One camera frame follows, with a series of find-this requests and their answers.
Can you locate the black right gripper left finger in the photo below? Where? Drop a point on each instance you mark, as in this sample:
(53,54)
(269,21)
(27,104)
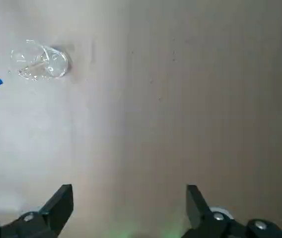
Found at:
(56,205)

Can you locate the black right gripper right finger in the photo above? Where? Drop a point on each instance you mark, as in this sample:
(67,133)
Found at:
(198,205)

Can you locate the clear glass beaker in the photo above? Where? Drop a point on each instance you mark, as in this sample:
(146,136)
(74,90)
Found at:
(56,64)

